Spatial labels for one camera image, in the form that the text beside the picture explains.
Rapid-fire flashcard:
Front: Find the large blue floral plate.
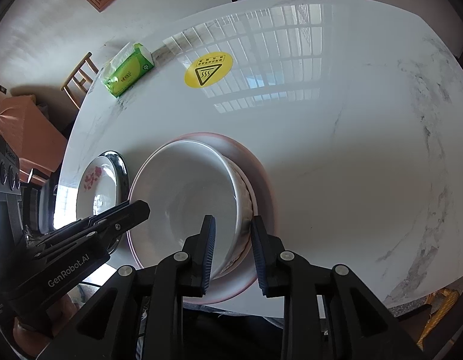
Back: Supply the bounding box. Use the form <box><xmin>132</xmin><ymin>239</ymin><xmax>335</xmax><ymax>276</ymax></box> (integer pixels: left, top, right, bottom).
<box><xmin>94</xmin><ymin>150</ymin><xmax>130</xmax><ymax>214</ymax></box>

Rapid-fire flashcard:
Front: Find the white plate with pink rose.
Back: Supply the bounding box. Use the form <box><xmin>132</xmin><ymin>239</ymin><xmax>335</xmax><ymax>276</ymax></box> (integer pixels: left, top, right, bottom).
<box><xmin>76</xmin><ymin>156</ymin><xmax>120</xmax><ymax>219</ymax></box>

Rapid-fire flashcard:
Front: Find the person's left hand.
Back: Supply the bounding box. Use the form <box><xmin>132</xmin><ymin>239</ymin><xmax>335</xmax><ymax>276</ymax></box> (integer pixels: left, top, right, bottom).
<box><xmin>13</xmin><ymin>294</ymin><xmax>79</xmax><ymax>358</ymax></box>

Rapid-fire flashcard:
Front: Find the light wooden chair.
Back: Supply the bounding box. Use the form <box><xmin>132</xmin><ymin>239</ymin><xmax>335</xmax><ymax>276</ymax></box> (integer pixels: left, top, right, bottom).
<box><xmin>60</xmin><ymin>52</ymin><xmax>99</xmax><ymax>110</ymax></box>

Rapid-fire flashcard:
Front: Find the black mesh chair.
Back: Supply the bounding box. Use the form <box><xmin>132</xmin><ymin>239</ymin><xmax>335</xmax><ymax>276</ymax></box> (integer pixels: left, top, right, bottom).
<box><xmin>21</xmin><ymin>167</ymin><xmax>61</xmax><ymax>238</ymax></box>

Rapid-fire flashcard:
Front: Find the pink covered cabinet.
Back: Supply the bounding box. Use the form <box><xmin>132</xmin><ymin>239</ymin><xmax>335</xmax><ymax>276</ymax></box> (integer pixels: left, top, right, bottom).
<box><xmin>0</xmin><ymin>95</ymin><xmax>67</xmax><ymax>182</ymax></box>

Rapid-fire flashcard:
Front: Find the large pink bowl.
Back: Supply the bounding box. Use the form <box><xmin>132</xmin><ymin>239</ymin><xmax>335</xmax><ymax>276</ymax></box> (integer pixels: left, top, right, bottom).
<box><xmin>127</xmin><ymin>133</ymin><xmax>275</xmax><ymax>305</ymax></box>

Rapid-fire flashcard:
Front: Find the green tissue pack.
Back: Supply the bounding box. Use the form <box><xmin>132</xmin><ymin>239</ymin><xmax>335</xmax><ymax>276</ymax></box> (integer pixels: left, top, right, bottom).
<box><xmin>101</xmin><ymin>42</ymin><xmax>154</xmax><ymax>98</ymax></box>

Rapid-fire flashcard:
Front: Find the white bowl blue band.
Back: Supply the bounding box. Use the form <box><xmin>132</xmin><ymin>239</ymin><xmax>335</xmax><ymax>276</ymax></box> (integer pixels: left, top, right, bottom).
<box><xmin>214</xmin><ymin>157</ymin><xmax>258</xmax><ymax>279</ymax></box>

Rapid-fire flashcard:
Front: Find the white rabbit bowl pink band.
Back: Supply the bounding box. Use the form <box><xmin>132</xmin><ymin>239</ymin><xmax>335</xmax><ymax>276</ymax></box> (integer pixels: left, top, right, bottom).
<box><xmin>129</xmin><ymin>140</ymin><xmax>238</xmax><ymax>278</ymax></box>

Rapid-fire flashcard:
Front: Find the yellow round warning sticker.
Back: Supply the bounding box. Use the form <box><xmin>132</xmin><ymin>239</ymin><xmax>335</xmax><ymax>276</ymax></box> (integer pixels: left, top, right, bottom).
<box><xmin>184</xmin><ymin>51</ymin><xmax>233</xmax><ymax>89</ymax></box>

